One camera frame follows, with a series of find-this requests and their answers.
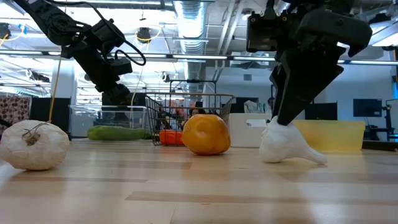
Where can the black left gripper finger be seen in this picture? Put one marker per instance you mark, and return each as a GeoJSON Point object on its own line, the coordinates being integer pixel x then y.
{"type": "Point", "coordinates": [123, 98]}
{"type": "Point", "coordinates": [109, 99]}

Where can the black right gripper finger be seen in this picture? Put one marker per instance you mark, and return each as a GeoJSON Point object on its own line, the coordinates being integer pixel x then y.
{"type": "Point", "coordinates": [279, 84]}
{"type": "Point", "coordinates": [308, 77]}

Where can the light green cucumber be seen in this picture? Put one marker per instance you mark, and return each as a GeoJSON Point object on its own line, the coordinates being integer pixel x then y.
{"type": "Point", "coordinates": [105, 133]}

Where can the dark green cucumber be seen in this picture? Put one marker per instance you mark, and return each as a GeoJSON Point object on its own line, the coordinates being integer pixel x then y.
{"type": "Point", "coordinates": [138, 133]}

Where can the orange carrot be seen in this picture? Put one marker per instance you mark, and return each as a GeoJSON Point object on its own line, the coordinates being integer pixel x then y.
{"type": "Point", "coordinates": [169, 137]}

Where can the white garlic bulb with stem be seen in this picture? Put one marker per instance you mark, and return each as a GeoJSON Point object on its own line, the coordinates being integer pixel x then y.
{"type": "Point", "coordinates": [280, 146]}

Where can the orange bell pepper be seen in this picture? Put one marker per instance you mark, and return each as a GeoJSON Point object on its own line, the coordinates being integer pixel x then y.
{"type": "Point", "coordinates": [205, 133]}

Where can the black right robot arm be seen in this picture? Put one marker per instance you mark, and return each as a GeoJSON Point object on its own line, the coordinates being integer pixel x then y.
{"type": "Point", "coordinates": [311, 3]}

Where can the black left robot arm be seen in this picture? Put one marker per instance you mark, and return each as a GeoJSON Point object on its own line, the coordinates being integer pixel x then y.
{"type": "Point", "coordinates": [56, 23]}

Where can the clear plastic bin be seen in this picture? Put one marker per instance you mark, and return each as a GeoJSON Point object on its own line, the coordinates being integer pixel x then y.
{"type": "Point", "coordinates": [81, 119]}

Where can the black ceiling device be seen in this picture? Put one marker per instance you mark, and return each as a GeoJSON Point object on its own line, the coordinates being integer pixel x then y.
{"type": "Point", "coordinates": [144, 34]}

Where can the white plastic bin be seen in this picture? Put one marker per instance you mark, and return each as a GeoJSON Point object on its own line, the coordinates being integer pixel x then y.
{"type": "Point", "coordinates": [242, 133]}

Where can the yellow translucent plastic bin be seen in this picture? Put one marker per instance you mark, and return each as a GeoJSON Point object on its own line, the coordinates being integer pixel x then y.
{"type": "Point", "coordinates": [335, 137]}

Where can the black partition panel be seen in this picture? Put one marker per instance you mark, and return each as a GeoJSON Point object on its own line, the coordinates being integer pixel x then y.
{"type": "Point", "coordinates": [40, 112]}

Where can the person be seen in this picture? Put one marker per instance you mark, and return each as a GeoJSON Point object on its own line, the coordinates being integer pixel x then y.
{"type": "Point", "coordinates": [195, 111]}

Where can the round beige garlic bulb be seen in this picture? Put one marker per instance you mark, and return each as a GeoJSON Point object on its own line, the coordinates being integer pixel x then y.
{"type": "Point", "coordinates": [37, 149]}

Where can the patterned curtain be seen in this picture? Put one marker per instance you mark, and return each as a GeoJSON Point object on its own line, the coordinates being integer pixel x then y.
{"type": "Point", "coordinates": [14, 109]}

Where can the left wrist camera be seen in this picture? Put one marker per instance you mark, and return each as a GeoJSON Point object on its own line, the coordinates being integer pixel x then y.
{"type": "Point", "coordinates": [121, 66]}

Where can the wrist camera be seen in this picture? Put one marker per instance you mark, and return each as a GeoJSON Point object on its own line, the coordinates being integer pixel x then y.
{"type": "Point", "coordinates": [121, 66]}
{"type": "Point", "coordinates": [267, 32]}

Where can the dark wall monitor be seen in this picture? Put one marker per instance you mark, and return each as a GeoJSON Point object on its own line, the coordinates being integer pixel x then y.
{"type": "Point", "coordinates": [367, 108]}
{"type": "Point", "coordinates": [321, 111]}

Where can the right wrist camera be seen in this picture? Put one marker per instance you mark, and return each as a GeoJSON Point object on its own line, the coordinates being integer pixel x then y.
{"type": "Point", "coordinates": [267, 32]}

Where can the silver ventilation duct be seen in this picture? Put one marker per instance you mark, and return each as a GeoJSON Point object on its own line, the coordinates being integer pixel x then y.
{"type": "Point", "coordinates": [190, 25]}

